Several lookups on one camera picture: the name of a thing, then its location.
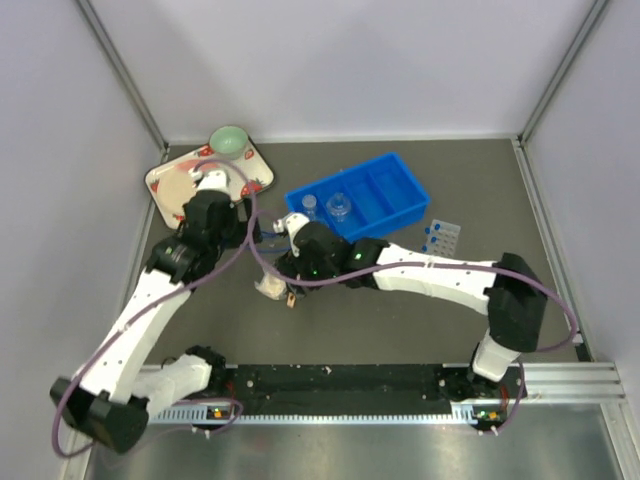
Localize clear glass flask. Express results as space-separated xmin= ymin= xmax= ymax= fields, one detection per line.
xmin=326 ymin=192 xmax=352 ymax=223

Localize clear glass beaker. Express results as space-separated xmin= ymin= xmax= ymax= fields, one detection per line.
xmin=301 ymin=194 xmax=322 ymax=222

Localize blue plastic divided bin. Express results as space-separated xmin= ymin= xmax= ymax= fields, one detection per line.
xmin=284 ymin=153 xmax=430 ymax=242

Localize clear acrylic tube rack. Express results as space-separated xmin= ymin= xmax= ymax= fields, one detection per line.
xmin=423 ymin=219 xmax=461 ymax=258

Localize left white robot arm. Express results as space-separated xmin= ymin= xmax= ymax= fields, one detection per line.
xmin=50 ymin=190 xmax=260 ymax=459

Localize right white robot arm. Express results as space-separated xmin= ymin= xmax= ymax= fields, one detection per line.
xmin=274 ymin=213 xmax=548 ymax=396

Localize pink cream plate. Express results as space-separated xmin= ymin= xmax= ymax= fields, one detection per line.
xmin=152 ymin=159 xmax=218 ymax=228

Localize blue rimmed safety goggles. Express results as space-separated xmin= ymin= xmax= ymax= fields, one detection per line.
xmin=257 ymin=231 xmax=290 ymax=254

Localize beige crumpled glove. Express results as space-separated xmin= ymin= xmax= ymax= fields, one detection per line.
xmin=254 ymin=273 xmax=288 ymax=301

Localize strawberry pattern tray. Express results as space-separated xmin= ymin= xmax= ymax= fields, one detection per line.
xmin=144 ymin=142 xmax=275 ymax=230

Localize green ceramic bowl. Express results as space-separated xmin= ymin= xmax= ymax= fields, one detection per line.
xmin=209 ymin=125 xmax=249 ymax=160

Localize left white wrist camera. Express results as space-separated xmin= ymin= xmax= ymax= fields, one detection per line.
xmin=190 ymin=168 xmax=230 ymax=195

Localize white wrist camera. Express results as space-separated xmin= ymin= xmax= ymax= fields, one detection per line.
xmin=272 ymin=212 xmax=310 ymax=256
xmin=190 ymin=168 xmax=230 ymax=195

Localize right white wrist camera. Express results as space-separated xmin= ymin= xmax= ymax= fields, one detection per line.
xmin=272 ymin=212 xmax=310 ymax=256

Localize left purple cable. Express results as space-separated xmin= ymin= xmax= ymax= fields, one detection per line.
xmin=52 ymin=158 xmax=261 ymax=459

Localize purple cable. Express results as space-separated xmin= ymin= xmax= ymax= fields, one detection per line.
xmin=247 ymin=210 xmax=580 ymax=434
xmin=52 ymin=158 xmax=261 ymax=459

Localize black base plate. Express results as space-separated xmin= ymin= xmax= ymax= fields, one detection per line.
xmin=192 ymin=364 xmax=504 ymax=414

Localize grey slotted cable duct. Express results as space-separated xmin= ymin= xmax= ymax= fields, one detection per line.
xmin=149 ymin=404 xmax=502 ymax=427

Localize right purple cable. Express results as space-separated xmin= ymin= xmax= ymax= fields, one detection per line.
xmin=247 ymin=210 xmax=580 ymax=434

